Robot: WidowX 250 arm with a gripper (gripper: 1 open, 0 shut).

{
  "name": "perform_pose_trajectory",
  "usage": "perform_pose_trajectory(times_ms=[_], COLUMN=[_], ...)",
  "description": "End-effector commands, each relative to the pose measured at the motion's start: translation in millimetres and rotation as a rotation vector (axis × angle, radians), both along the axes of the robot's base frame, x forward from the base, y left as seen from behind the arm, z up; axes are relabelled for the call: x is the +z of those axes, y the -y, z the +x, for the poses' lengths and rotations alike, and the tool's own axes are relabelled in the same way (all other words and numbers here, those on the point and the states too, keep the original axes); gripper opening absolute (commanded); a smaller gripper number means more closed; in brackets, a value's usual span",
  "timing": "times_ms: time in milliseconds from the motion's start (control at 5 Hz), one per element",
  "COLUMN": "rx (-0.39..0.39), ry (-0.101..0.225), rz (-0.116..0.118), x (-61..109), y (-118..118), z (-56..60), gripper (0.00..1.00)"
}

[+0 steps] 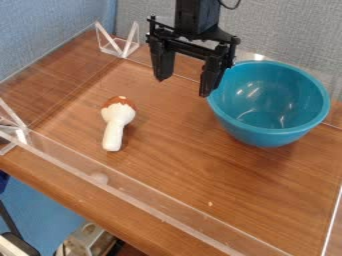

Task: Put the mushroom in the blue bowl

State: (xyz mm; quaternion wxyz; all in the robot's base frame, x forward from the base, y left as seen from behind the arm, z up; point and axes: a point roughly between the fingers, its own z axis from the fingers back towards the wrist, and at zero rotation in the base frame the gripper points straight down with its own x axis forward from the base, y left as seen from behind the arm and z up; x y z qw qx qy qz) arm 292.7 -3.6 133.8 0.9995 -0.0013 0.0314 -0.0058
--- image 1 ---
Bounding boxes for black chair part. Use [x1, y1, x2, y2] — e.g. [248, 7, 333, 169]
[0, 200, 42, 256]

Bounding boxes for clear acrylic left bracket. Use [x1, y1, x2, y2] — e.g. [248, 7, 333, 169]
[0, 98, 30, 156]

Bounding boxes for clear acrylic corner bracket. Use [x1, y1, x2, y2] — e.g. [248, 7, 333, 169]
[95, 21, 141, 59]

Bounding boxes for white brown toy mushroom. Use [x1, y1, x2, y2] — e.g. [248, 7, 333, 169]
[101, 96, 137, 151]

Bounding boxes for clear acrylic front barrier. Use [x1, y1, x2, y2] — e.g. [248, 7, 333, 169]
[17, 129, 292, 256]

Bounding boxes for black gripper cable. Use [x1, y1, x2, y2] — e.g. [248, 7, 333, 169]
[217, 0, 244, 10]

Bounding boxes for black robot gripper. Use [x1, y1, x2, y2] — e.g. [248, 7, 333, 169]
[148, 0, 241, 97]

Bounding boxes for blue plastic bowl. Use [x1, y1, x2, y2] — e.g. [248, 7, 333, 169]
[208, 60, 331, 147]

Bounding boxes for grey white power strip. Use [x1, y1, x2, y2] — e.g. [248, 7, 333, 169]
[54, 222, 118, 256]

